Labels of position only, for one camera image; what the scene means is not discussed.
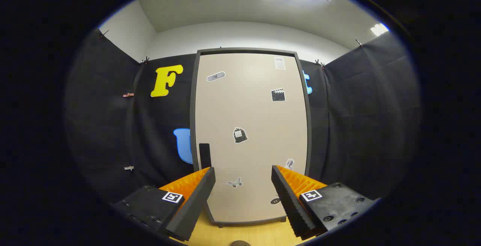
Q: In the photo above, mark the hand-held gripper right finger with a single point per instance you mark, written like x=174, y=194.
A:
x=289, y=204

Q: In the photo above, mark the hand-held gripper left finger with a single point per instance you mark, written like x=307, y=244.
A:
x=195, y=204

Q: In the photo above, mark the grey shoe cabinet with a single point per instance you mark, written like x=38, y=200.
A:
x=192, y=107

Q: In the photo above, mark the black backdrop cloth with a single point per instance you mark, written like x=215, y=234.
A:
x=105, y=126

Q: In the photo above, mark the small ceiling light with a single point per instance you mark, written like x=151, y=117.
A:
x=379, y=29

